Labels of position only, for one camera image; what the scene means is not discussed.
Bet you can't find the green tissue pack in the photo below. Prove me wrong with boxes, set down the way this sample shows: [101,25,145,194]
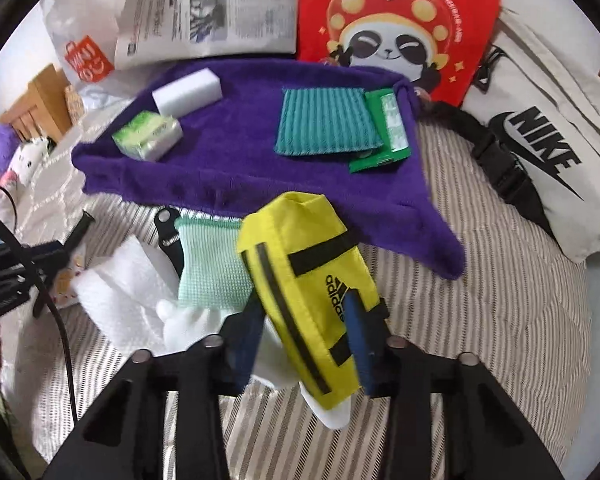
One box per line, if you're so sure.
[112,114,183,162]

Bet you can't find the mint green knit cloth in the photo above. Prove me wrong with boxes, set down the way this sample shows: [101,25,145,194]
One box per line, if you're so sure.
[174,215,256,311]

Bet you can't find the green packet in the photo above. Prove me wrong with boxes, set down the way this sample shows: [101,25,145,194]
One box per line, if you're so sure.
[349,88,412,173]

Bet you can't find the white sponge block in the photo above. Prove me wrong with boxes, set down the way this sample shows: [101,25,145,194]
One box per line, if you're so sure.
[151,69,223,117]

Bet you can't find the red paper bag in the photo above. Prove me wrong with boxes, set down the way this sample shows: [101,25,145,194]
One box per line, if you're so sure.
[296,0,508,108]

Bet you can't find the wooden headboard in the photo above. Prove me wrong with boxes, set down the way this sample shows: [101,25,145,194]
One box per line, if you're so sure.
[0,65,73,141]

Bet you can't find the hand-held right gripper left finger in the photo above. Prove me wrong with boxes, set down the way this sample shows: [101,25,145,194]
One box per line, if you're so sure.
[45,292,266,480]

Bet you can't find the white paper towel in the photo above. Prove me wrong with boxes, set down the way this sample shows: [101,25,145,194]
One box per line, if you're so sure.
[72,237,181,356]

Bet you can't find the white plastic shopping bag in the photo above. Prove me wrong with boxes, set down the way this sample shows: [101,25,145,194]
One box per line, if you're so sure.
[40,0,131,101]

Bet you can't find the white waist bag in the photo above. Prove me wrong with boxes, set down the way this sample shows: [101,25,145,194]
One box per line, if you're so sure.
[430,7,600,265]

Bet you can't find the folded newspaper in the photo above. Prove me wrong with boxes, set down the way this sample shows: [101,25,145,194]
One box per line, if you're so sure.
[114,0,301,72]

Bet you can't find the yellow pouch with black straps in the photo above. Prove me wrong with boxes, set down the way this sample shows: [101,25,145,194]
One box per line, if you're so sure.
[236,191,390,396]

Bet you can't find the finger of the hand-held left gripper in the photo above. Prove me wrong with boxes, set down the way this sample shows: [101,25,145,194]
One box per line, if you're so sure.
[29,212,97,267]

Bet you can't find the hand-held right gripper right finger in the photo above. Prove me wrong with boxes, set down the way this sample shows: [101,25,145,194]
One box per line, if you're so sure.
[342,290,563,480]

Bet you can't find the purple cloth tray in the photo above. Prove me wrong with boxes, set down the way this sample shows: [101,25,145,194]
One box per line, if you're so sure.
[71,57,467,281]

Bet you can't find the white dotted pillow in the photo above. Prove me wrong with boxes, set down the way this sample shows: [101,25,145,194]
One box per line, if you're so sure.
[5,137,51,186]

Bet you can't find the patterned book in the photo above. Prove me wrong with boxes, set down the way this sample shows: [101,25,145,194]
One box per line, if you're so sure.
[62,84,86,121]

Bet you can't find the white socks pair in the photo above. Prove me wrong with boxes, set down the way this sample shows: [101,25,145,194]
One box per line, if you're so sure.
[157,300,353,431]

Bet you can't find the striped bed sheet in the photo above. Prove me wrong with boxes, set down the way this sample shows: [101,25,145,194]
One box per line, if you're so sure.
[30,100,596,480]

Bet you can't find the black plastic tool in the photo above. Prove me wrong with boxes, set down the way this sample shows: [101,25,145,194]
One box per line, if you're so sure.
[153,208,187,278]

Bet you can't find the teal scouring cloth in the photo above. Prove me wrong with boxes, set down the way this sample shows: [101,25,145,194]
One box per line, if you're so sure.
[273,87,385,157]

